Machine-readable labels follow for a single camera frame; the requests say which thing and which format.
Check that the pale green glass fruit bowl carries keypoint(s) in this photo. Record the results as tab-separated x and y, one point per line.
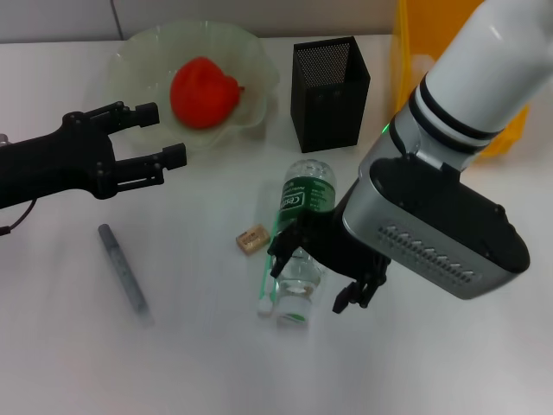
138	65

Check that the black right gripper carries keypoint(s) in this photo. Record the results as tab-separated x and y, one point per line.
337	246

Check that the orange fruit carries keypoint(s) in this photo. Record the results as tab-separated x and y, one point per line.
203	91

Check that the green utility knife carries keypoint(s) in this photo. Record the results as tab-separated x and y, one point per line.
264	307

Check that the yellow plastic bin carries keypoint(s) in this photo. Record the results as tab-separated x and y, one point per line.
404	65

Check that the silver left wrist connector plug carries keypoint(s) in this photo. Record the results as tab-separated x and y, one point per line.
3	139

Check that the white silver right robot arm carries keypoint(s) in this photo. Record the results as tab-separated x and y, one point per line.
475	65

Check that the grey marker pen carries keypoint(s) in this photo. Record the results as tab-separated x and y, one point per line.
125	276

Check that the clear green-label water bottle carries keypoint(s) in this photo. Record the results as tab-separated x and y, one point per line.
309	190

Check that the black mesh pen holder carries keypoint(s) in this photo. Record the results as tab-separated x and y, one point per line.
328	116

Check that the tan eraser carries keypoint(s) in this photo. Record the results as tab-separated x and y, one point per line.
252	237

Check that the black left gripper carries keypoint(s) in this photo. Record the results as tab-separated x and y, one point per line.
56	164

